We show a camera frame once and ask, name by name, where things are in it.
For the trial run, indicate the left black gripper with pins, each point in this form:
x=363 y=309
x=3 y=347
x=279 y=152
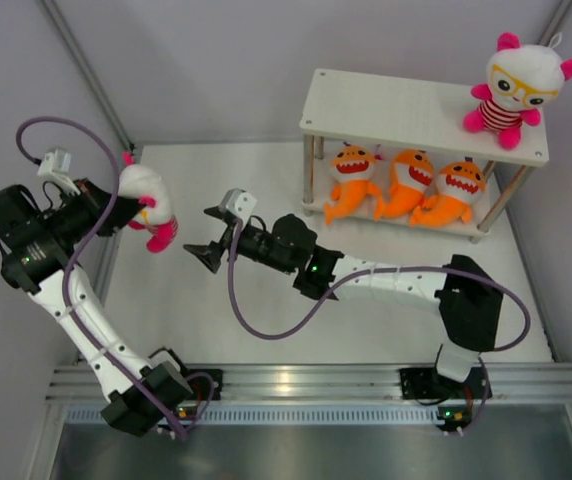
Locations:
x=93 y=200

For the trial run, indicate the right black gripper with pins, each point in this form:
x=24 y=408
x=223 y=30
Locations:
x=210 y=257

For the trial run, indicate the panda plush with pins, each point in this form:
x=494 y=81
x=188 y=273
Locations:
x=378 y=154
x=156 y=216
x=521 y=79

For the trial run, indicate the orange shark plush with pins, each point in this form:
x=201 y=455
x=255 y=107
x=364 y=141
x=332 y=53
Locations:
x=352 y=169
x=459 y=185
x=411 y=174

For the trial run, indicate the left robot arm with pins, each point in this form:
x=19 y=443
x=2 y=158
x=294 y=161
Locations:
x=39 y=251

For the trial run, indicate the white two-tier shelf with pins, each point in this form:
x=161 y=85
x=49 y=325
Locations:
x=397 y=113

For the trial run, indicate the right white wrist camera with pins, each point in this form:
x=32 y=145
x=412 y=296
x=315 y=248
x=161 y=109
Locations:
x=238 y=203

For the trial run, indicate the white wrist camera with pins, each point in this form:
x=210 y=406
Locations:
x=55 y=167
x=238 y=203

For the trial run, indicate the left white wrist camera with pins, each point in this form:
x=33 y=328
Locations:
x=55 y=167

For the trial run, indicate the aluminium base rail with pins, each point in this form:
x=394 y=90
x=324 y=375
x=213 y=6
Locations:
x=510 y=382

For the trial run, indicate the grey slotted cable duct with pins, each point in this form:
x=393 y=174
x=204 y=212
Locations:
x=220 y=414

